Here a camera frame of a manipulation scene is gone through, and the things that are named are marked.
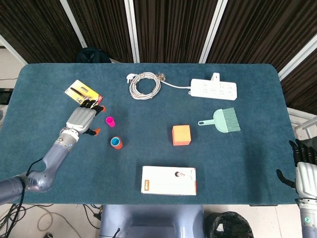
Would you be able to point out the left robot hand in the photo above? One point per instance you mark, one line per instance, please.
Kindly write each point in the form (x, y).
(80, 119)

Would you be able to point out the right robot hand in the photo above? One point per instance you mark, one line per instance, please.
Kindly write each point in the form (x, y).
(307, 178)

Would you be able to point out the pink plastic cup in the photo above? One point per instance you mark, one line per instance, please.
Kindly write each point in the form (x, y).
(110, 121)

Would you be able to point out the light blue plastic cup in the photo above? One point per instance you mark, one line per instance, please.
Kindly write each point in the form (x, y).
(115, 141)

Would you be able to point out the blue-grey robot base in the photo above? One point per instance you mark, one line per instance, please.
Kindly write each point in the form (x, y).
(151, 220)

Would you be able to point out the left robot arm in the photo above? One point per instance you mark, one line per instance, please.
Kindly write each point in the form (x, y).
(53, 158)

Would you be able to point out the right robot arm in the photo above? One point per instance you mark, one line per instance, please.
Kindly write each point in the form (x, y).
(308, 218)

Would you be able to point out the orange-red plastic cup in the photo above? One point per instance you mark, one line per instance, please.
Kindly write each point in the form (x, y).
(119, 146)

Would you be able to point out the mint green hand brush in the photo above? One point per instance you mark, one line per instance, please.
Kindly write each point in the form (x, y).
(219, 121)

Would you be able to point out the yellow razor blister pack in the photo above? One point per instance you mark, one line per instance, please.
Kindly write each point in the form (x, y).
(79, 89)

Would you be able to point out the dark chair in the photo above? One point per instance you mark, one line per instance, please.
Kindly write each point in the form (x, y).
(92, 56)

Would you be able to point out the black box device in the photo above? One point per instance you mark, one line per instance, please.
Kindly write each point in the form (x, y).
(5, 97)

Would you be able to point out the teal table cloth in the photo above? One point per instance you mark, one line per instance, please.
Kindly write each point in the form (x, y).
(223, 161)

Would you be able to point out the black trash bin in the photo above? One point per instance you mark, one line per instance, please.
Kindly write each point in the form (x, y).
(230, 225)

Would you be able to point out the brown twine tie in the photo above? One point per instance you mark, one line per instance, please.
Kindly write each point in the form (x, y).
(161, 76)

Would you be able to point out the orange foam cube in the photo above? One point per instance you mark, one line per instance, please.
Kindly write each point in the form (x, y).
(181, 136)

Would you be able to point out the white desk lamp box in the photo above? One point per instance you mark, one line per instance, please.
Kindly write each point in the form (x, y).
(168, 181)

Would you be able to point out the white power strip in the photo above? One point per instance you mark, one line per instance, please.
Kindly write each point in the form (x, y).
(213, 89)

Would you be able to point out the white charger adapter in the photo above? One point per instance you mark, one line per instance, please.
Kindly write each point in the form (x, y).
(215, 77)

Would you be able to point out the white partition post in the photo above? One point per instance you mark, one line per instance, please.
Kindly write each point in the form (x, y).
(132, 29)
(12, 48)
(297, 58)
(213, 29)
(74, 24)

